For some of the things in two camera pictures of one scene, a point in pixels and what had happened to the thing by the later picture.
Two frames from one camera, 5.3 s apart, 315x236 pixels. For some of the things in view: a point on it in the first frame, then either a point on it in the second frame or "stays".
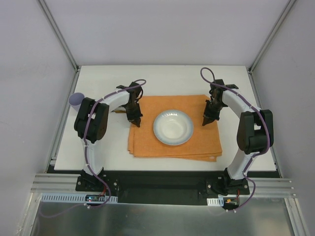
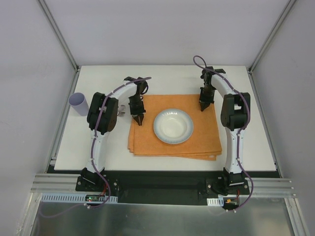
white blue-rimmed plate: (173, 127) stays
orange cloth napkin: (204, 145) stays
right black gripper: (211, 115) -> (205, 101)
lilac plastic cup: (75, 100) stays
